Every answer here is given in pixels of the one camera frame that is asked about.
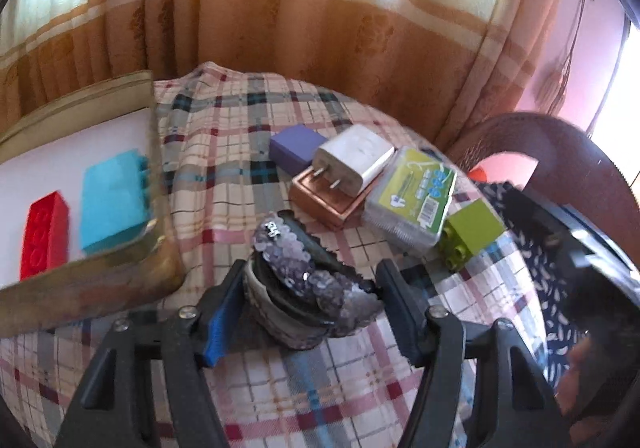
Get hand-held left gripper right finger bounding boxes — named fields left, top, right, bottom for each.
left=375, top=258, right=571, bottom=448

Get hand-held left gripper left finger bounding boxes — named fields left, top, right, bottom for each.
left=60, top=259, right=248, bottom=448

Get gold tin tray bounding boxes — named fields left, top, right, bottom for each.
left=0, top=70, right=183, bottom=336

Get clear plastic box green label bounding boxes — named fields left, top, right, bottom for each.
left=364, top=146, right=458, bottom=256

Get green building block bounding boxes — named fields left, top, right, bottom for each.
left=440, top=198, right=507, bottom=271

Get copper tin box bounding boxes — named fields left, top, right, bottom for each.
left=290, top=167, right=373, bottom=231

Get white charger plug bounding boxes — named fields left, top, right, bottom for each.
left=312, top=124, right=396, bottom=201

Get teal building block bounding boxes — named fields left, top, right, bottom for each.
left=80, top=150, right=151, bottom=256

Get red building block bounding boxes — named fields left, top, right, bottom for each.
left=20, top=192, right=70, bottom=281

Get small purple box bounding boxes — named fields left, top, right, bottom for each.
left=270, top=124, right=328, bottom=176

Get navy feather print cushion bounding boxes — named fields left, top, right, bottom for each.
left=470, top=180, right=601, bottom=399

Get brown wicker chair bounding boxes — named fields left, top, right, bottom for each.
left=447, top=112, right=640, bottom=239

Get cream and orange curtain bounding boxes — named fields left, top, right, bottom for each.
left=0, top=0, right=571, bottom=163

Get tasselled curtain tieback cord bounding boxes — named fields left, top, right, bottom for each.
left=537, top=0, right=601, bottom=113

